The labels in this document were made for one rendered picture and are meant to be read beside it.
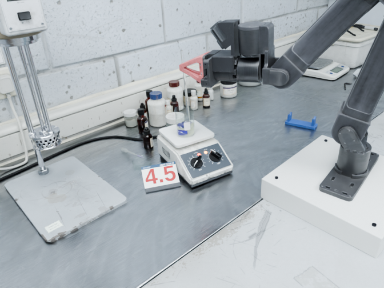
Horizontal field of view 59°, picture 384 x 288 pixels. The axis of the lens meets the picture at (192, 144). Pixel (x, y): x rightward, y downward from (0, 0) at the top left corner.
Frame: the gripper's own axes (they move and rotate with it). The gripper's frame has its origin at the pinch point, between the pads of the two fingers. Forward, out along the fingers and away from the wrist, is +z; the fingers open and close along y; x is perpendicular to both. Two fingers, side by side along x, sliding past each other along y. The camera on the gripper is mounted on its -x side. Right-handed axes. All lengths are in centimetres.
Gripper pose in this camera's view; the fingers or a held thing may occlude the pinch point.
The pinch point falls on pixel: (183, 67)
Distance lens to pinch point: 86.0
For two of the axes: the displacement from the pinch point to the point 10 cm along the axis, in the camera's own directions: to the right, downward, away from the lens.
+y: -4.2, 4.5, -7.9
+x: 0.9, 8.9, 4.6
